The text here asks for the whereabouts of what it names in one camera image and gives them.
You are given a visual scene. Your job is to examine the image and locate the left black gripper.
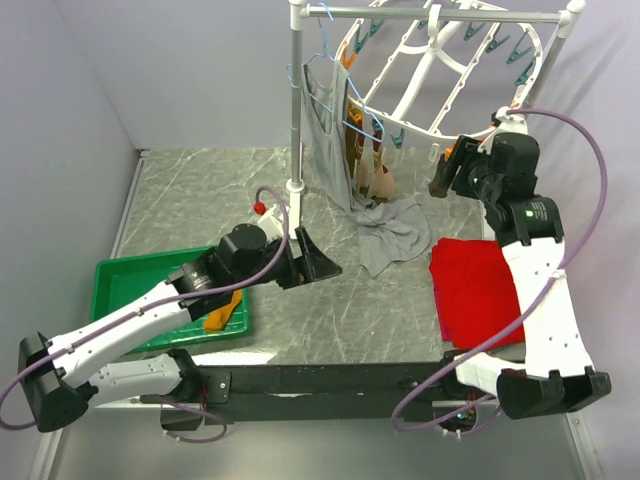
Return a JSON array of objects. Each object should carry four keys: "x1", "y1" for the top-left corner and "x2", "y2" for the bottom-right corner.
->
[{"x1": 233, "y1": 226, "x2": 343, "y2": 290}]

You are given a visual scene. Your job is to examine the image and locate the brown knit sock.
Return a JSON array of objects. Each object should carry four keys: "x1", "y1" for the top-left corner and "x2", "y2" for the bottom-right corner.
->
[{"x1": 428, "y1": 157, "x2": 449, "y2": 198}]

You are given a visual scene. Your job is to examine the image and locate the white clip sock hanger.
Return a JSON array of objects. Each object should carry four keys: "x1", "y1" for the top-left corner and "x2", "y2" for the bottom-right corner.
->
[{"x1": 350, "y1": 0, "x2": 544, "y2": 148}]

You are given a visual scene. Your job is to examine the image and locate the mustard yellow sock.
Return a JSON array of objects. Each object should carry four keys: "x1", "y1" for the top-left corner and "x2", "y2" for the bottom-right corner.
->
[{"x1": 203, "y1": 290, "x2": 243, "y2": 333}]

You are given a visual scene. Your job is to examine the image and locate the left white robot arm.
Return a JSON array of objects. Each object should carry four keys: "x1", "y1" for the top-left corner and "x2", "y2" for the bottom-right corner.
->
[{"x1": 19, "y1": 224, "x2": 342, "y2": 433}]

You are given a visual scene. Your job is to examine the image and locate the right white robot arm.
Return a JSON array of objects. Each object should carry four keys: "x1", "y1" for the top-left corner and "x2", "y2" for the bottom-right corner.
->
[{"x1": 429, "y1": 132, "x2": 612, "y2": 420}]

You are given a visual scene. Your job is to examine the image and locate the white clothes rack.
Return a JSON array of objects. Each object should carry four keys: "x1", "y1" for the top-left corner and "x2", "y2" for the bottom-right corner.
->
[{"x1": 286, "y1": 1, "x2": 585, "y2": 228}]

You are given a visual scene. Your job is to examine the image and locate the grey tank top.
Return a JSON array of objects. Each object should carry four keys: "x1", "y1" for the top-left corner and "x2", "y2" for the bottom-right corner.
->
[{"x1": 302, "y1": 66, "x2": 432, "y2": 277}]

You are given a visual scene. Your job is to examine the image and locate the red folded cloth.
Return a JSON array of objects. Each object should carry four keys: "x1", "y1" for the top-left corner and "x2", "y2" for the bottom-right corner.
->
[{"x1": 429, "y1": 238, "x2": 521, "y2": 350}]

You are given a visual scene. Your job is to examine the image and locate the black base beam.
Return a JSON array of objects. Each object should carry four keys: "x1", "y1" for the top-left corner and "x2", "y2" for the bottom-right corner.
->
[{"x1": 170, "y1": 362, "x2": 441, "y2": 423}]

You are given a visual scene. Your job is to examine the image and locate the green plastic tray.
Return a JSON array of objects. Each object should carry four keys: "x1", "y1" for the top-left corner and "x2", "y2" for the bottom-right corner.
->
[{"x1": 89, "y1": 247, "x2": 250, "y2": 353}]

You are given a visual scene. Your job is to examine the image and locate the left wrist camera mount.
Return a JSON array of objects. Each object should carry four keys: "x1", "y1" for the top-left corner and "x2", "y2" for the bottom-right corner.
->
[{"x1": 253, "y1": 201, "x2": 284, "y2": 243}]

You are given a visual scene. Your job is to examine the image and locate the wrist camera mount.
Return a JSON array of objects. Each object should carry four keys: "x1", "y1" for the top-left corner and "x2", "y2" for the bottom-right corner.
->
[
  {"x1": 489, "y1": 107, "x2": 528, "y2": 149},
  {"x1": 253, "y1": 201, "x2": 284, "y2": 243}
]

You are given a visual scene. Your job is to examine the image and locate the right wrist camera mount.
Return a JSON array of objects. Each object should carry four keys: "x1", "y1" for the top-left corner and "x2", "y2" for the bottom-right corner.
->
[{"x1": 489, "y1": 107, "x2": 528, "y2": 149}]

